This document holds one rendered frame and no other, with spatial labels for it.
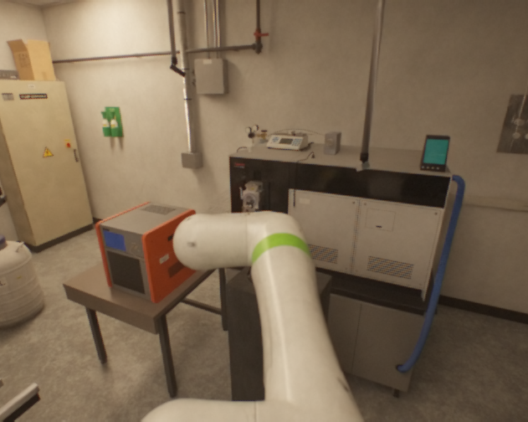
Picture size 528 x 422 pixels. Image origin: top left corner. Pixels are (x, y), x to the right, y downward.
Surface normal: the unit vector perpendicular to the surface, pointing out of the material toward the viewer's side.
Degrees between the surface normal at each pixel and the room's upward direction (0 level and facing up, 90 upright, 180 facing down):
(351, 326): 90
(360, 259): 90
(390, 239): 90
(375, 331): 90
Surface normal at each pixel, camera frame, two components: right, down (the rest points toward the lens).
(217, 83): -0.41, 0.33
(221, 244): 0.09, 0.03
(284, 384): -0.58, -0.77
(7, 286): 0.76, 0.23
